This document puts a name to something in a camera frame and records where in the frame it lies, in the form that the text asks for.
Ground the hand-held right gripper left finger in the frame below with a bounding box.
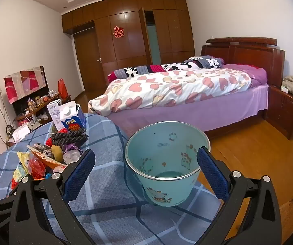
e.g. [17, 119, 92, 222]
[9, 148, 96, 245]

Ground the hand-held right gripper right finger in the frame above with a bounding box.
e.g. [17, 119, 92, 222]
[197, 147, 282, 245]

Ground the clear plastic wrapper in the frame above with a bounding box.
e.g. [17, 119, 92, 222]
[52, 149, 84, 174]

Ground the purple foil wrapper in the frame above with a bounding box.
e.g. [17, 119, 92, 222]
[63, 144, 79, 154]

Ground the yellow sponge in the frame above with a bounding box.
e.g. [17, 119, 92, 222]
[51, 145, 65, 162]

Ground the yellow plastic bag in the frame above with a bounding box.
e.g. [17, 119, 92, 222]
[13, 152, 31, 182]

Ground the orange paper wrapper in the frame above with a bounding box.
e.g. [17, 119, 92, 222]
[26, 145, 66, 170]

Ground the dark grey rope bundle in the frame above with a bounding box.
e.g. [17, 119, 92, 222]
[50, 127, 89, 147]

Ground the grey pink patterned cloth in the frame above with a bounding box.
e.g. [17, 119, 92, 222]
[34, 144, 54, 159]

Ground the red foam fruit net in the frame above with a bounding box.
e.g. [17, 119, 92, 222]
[46, 128, 68, 147]

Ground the red plastic wrapper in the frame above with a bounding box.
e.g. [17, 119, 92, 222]
[28, 156, 47, 180]

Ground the light blue cartoon print bin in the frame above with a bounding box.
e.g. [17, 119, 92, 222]
[125, 121, 211, 207]

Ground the blue checkered tablecloth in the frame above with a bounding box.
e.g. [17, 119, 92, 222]
[0, 114, 222, 245]

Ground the blue and white milk carton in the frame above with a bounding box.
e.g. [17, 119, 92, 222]
[60, 101, 87, 130]

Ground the white cardboard box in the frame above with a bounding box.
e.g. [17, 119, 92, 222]
[12, 126, 32, 142]

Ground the purple bed sheet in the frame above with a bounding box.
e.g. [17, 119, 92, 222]
[86, 82, 269, 133]

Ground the white printed carton box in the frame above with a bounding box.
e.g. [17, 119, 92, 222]
[47, 101, 65, 130]

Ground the wooden television stand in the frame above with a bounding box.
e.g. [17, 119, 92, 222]
[15, 93, 73, 128]

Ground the orange-red shopping bag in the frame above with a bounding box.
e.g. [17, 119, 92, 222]
[58, 79, 68, 100]

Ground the wooden nightstand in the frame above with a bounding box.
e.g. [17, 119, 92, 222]
[264, 85, 293, 140]

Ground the red pink patchwork cover cloth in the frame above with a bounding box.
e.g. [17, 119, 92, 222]
[3, 66, 47, 105]

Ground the purple quilt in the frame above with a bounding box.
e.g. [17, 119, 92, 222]
[222, 64, 267, 88]

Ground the brown wooden room door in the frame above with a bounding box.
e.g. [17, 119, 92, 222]
[74, 28, 106, 92]

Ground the cow print patchwork blanket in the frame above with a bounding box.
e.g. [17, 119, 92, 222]
[108, 56, 225, 85]

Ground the brown wooden wardrobe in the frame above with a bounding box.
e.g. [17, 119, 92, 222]
[62, 0, 195, 92]

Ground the red paper cut decoration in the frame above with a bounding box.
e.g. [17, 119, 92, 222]
[112, 26, 125, 38]

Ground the wooden bed frame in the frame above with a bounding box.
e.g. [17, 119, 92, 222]
[201, 37, 286, 139]

